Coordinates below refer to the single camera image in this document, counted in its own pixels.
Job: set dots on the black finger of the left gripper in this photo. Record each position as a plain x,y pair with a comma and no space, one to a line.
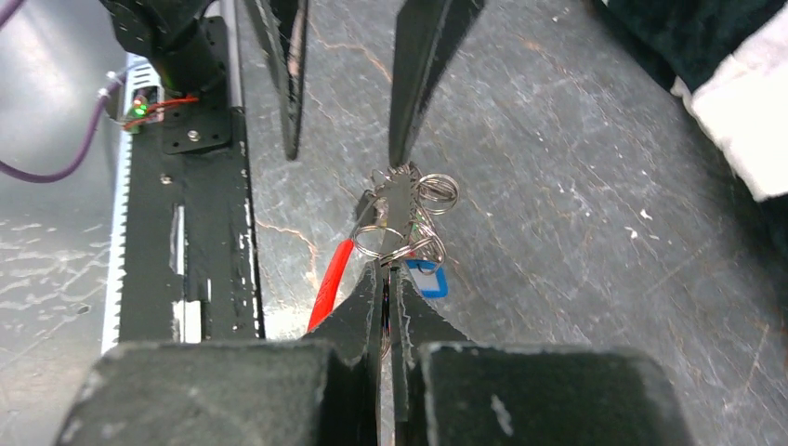
281,29
428,33

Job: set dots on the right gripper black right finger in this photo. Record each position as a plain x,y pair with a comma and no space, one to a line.
451,391

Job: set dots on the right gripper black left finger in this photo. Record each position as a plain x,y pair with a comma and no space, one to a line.
322,389

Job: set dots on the blue headed key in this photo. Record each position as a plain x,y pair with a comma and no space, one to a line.
429,278

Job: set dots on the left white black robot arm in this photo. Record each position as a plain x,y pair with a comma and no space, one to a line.
173,37

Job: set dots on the black white checkered pillow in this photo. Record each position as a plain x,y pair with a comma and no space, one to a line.
727,62

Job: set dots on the white toothed cable duct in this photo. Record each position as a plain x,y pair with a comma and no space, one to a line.
139,74

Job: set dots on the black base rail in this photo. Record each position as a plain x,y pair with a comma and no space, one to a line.
189,263

